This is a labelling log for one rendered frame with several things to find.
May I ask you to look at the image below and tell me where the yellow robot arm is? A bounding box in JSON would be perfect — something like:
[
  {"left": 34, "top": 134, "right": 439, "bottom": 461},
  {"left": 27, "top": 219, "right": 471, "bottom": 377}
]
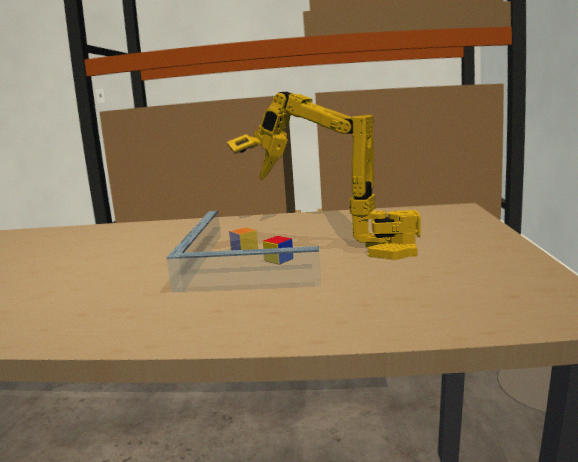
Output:
[{"left": 260, "top": 92, "right": 418, "bottom": 260}]

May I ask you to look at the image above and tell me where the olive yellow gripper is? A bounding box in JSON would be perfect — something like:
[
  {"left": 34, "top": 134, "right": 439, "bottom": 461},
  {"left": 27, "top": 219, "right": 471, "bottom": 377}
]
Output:
[{"left": 227, "top": 129, "right": 288, "bottom": 180}]

